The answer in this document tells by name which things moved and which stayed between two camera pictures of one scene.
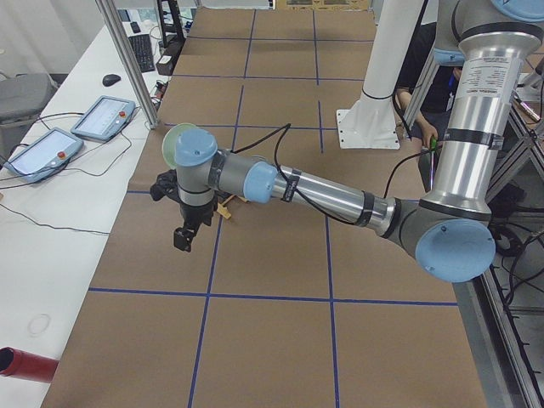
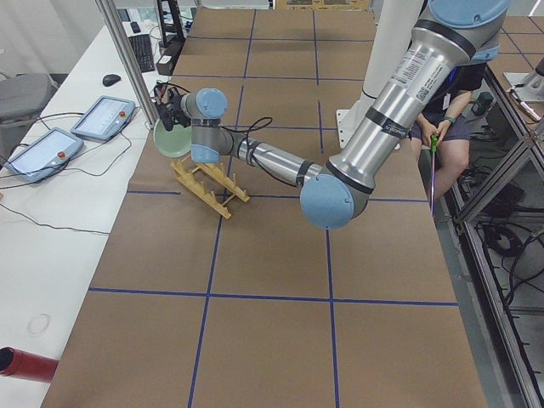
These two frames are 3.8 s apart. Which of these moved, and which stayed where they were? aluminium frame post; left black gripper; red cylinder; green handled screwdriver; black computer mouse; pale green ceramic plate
Moved: pale green ceramic plate; left black gripper
Stayed: aluminium frame post; green handled screwdriver; red cylinder; black computer mouse
